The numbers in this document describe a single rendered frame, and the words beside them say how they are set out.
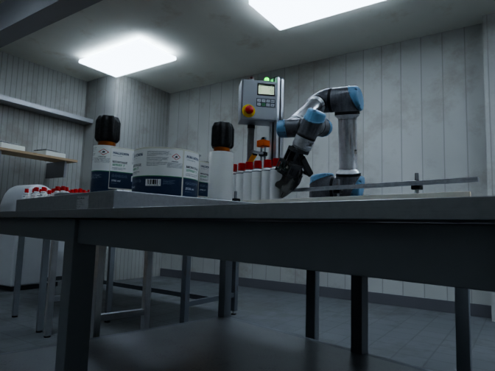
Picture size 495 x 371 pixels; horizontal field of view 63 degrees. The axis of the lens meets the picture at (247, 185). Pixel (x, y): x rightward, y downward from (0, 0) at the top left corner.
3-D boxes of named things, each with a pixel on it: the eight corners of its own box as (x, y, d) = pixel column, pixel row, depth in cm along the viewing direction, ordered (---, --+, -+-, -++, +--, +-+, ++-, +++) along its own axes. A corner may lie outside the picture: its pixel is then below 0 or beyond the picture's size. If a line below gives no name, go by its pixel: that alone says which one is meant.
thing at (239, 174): (232, 209, 179) (233, 163, 181) (240, 209, 182) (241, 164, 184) (240, 208, 175) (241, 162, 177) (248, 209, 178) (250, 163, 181)
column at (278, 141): (267, 221, 183) (270, 78, 190) (273, 221, 186) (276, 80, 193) (274, 221, 180) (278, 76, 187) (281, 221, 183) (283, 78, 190)
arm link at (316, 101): (311, 87, 203) (272, 118, 165) (333, 85, 197) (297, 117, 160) (314, 110, 207) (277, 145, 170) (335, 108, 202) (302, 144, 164)
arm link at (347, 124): (336, 197, 207) (334, 88, 200) (366, 199, 199) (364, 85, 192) (329, 202, 196) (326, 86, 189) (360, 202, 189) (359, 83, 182)
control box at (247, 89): (237, 124, 192) (239, 85, 194) (272, 126, 194) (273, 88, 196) (240, 118, 182) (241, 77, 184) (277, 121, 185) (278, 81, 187)
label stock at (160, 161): (194, 202, 137) (197, 160, 139) (199, 198, 118) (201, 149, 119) (134, 199, 134) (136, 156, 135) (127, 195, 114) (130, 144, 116)
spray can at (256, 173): (248, 208, 170) (250, 160, 172) (253, 209, 174) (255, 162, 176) (259, 208, 167) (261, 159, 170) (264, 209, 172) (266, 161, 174)
